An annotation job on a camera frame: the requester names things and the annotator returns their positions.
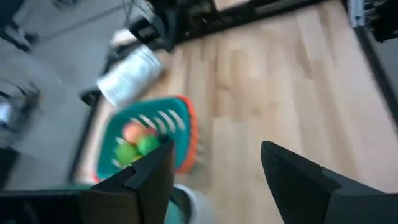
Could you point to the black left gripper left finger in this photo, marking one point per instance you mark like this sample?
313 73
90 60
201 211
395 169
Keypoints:
149 193

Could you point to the green plastic ball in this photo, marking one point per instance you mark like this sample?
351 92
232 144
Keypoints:
126 154
148 144

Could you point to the orange toy peach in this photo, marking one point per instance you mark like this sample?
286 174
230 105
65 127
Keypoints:
134 132

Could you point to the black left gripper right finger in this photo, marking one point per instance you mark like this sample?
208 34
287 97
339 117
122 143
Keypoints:
298 193

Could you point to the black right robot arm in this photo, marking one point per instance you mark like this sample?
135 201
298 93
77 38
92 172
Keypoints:
161 25

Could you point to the white plant pot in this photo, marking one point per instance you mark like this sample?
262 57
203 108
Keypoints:
200 208

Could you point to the white folded towel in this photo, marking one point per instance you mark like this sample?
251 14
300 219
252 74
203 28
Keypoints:
129 74

